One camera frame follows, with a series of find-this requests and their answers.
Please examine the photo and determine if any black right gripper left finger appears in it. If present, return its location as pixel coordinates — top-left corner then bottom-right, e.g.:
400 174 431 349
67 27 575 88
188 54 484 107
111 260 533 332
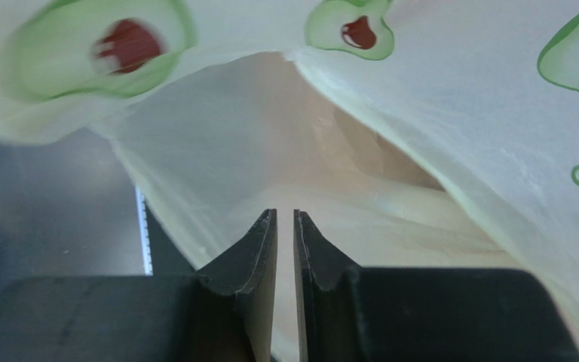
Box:
0 209 277 361

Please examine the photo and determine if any pale green avocado plastic bag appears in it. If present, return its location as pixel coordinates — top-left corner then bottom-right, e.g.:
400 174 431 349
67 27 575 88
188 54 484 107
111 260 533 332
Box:
0 1 579 349

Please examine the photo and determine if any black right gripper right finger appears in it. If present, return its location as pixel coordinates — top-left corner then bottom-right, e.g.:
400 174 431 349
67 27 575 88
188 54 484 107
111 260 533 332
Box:
293 210 579 361

